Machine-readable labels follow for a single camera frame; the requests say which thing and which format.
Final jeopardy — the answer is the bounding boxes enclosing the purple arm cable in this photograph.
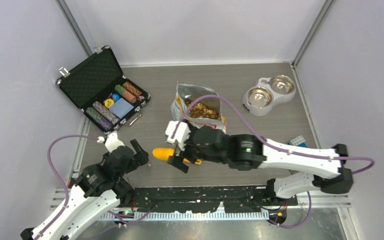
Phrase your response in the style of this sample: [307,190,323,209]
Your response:
[47,134,100,240]
[177,94,376,175]

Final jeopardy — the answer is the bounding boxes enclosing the pet food kibble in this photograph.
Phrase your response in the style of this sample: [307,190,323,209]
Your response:
[188,101,222,121]

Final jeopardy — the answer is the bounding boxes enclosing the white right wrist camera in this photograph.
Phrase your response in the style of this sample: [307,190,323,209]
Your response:
[165,120,191,145]

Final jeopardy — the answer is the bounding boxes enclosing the blue playing card deck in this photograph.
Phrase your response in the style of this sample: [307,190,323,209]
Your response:
[109,98,134,119]

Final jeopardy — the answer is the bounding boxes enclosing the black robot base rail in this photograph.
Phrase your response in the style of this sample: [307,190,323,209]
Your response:
[120,185,298,214]

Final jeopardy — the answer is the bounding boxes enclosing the cat food bag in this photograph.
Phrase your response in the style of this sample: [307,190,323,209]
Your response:
[170,83,227,133]

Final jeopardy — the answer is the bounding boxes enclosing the black poker chip case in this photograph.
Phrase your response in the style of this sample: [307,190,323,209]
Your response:
[55,45,151,134]

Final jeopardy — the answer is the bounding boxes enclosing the yellow plastic scoop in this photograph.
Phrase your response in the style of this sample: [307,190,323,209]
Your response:
[152,147,202,165]

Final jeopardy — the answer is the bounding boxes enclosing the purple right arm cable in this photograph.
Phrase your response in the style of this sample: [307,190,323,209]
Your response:
[177,94,376,175]

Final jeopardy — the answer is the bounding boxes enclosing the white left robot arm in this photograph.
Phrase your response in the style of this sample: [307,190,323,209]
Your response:
[20,139,149,240]

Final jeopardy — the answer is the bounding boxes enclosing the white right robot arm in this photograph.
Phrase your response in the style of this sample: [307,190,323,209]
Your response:
[165,121,354,205]

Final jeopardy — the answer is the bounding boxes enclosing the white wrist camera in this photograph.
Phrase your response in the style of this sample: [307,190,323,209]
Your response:
[165,120,191,145]
[97,131,125,153]

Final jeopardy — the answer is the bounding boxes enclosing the light grey lego brick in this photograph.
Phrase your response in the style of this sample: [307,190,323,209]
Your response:
[289,135,307,147]

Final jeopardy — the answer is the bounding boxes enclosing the blue lego brick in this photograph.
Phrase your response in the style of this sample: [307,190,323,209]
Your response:
[289,137,309,149]

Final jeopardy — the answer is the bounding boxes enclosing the green purple chip row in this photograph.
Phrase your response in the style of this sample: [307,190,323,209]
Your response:
[85,107,112,132]

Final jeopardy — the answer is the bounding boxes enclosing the yellow dealer button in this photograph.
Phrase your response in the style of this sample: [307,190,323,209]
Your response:
[103,98,115,109]

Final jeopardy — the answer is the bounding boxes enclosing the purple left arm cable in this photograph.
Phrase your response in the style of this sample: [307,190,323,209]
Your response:
[47,134,100,240]

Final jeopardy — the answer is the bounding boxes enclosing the white double pet bowl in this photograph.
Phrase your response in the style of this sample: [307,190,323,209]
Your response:
[241,75,297,117]

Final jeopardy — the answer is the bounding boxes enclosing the orange black chip row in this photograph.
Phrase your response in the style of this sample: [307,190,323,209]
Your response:
[122,81,145,101]

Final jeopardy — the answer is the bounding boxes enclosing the red green chip row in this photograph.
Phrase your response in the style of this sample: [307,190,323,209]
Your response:
[114,84,137,104]

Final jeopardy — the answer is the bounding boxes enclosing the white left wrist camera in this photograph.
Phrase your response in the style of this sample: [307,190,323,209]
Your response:
[97,131,125,153]

